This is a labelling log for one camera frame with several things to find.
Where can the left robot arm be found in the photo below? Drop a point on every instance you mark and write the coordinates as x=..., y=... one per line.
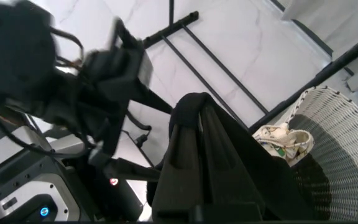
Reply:
x=11, y=46

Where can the black t-shirt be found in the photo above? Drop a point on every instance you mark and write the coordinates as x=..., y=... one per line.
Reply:
x=259, y=174

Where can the white laundry basket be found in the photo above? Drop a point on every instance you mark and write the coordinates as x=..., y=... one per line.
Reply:
x=346, y=149

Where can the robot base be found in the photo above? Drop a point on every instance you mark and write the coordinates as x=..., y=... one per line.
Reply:
x=17, y=174

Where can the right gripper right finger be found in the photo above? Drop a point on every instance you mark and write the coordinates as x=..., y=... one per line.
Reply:
x=225, y=186

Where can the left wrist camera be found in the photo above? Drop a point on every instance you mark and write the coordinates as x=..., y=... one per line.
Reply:
x=117, y=65

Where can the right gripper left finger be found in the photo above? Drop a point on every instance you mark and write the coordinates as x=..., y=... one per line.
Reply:
x=182, y=180

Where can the black clothes rack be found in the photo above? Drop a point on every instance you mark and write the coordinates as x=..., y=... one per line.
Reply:
x=337, y=66

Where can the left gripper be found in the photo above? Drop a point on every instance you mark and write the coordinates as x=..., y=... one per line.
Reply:
x=89, y=118

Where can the cream printed garment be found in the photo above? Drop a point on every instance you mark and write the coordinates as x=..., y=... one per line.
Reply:
x=278, y=137

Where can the white curtain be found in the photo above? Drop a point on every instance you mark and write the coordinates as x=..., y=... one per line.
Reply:
x=353, y=18

